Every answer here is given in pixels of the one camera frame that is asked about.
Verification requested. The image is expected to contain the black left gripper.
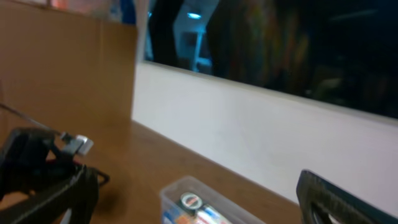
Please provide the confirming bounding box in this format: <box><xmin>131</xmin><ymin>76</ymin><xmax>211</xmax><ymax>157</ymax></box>
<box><xmin>1</xmin><ymin>128</ymin><xmax>110</xmax><ymax>198</ymax></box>

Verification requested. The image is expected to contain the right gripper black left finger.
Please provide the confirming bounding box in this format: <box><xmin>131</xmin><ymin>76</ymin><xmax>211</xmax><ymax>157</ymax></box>
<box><xmin>1</xmin><ymin>166</ymin><xmax>99</xmax><ymax>224</ymax></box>

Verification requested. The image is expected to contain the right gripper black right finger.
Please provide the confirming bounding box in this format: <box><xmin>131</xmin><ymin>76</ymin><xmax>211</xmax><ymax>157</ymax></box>
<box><xmin>296</xmin><ymin>170</ymin><xmax>397</xmax><ymax>224</ymax></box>

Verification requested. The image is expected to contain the green Zam-Buk ointment box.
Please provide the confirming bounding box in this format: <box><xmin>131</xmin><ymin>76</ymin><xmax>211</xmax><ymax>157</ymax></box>
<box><xmin>177</xmin><ymin>192</ymin><xmax>203</xmax><ymax>216</ymax></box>

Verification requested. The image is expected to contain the white Panadol box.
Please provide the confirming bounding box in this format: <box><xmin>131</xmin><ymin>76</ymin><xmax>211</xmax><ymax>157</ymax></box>
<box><xmin>194</xmin><ymin>205</ymin><xmax>232</xmax><ymax>224</ymax></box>

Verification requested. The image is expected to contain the blue fever patch box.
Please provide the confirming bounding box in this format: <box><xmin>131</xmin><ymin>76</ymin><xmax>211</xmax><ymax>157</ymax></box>
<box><xmin>162</xmin><ymin>209</ymin><xmax>191</xmax><ymax>224</ymax></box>

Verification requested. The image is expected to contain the clear plastic container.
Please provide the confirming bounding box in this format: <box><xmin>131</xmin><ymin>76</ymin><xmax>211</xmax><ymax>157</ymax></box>
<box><xmin>160</xmin><ymin>176</ymin><xmax>264</xmax><ymax>224</ymax></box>

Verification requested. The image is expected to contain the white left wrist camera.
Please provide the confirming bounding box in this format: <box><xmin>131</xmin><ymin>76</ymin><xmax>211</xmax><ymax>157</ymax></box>
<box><xmin>60</xmin><ymin>133</ymin><xmax>94</xmax><ymax>156</ymax></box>

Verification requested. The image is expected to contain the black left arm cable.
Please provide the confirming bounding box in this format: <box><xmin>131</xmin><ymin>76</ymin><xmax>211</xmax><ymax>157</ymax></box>
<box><xmin>0</xmin><ymin>102</ymin><xmax>63</xmax><ymax>136</ymax></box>

